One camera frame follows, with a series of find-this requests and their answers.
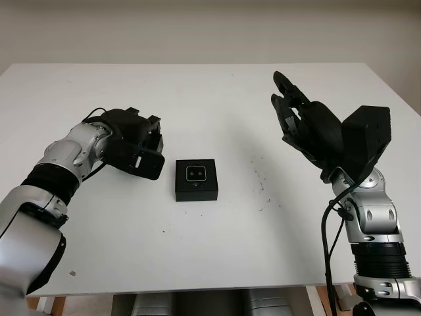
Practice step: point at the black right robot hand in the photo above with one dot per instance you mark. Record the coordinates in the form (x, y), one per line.
(319, 131)

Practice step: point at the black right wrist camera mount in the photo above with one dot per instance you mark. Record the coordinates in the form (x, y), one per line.
(365, 138)

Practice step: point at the grey robot thigh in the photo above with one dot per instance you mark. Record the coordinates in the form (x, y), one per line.
(269, 304)

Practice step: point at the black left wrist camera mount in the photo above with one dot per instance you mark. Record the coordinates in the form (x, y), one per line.
(118, 154)

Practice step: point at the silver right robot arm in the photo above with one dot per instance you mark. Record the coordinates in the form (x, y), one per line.
(371, 214)

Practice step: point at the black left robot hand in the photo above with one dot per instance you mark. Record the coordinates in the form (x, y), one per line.
(128, 126)

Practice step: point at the black box lid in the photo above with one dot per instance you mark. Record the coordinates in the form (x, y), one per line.
(151, 166)

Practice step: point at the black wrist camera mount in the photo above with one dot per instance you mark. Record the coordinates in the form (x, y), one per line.
(365, 138)
(118, 154)

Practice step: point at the small silver camera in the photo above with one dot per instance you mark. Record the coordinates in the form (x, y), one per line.
(195, 174)

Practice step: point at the black camera box base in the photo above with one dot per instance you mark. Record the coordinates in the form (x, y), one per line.
(197, 195)

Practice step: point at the dark robot waist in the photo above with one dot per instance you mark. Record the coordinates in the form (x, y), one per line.
(208, 306)

